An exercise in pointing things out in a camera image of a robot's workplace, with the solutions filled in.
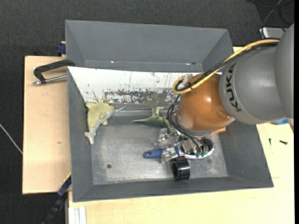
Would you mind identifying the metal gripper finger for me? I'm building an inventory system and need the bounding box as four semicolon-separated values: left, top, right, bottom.
160;147;181;164
153;128;175;149

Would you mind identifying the green toy dinosaur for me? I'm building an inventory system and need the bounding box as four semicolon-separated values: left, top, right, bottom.
131;106;173;129

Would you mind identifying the grey metal bin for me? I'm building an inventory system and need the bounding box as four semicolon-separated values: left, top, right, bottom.
64;19;274;203

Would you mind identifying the yellow and grey plush toy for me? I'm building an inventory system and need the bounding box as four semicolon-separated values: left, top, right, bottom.
84;101;115;146

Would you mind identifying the pale wood flat board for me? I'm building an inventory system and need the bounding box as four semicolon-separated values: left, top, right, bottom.
22;56;72;195

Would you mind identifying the blue handled tool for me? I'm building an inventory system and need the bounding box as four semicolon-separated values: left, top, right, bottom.
142;148;181;159

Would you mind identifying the black plastic ring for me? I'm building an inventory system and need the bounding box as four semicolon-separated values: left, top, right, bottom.
171;157;191;182

